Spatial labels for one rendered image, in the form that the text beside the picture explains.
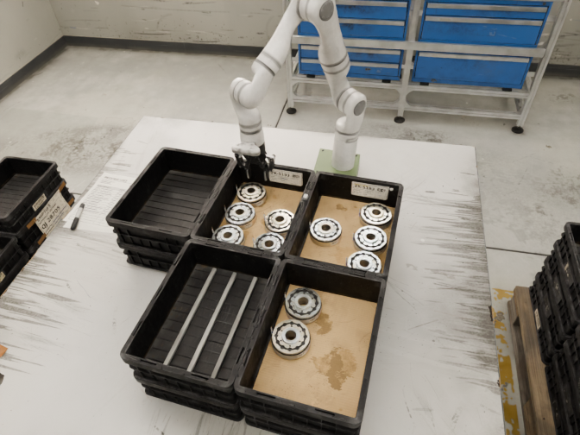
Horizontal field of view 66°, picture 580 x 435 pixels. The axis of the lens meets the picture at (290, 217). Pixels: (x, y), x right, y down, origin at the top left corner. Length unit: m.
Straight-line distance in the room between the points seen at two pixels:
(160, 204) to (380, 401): 0.98
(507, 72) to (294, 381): 2.66
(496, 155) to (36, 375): 2.87
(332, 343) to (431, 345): 0.33
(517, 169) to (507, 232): 0.60
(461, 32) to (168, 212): 2.26
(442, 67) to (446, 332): 2.20
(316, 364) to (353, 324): 0.16
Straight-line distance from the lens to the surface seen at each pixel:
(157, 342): 1.32
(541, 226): 2.93
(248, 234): 1.49
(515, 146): 3.47
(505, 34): 3.27
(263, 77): 1.32
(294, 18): 1.40
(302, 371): 1.21
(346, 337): 1.26
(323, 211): 1.54
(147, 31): 4.78
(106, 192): 2.01
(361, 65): 3.30
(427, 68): 3.31
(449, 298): 1.54
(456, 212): 1.80
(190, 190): 1.69
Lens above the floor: 1.93
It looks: 46 degrees down
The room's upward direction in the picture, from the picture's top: 4 degrees counter-clockwise
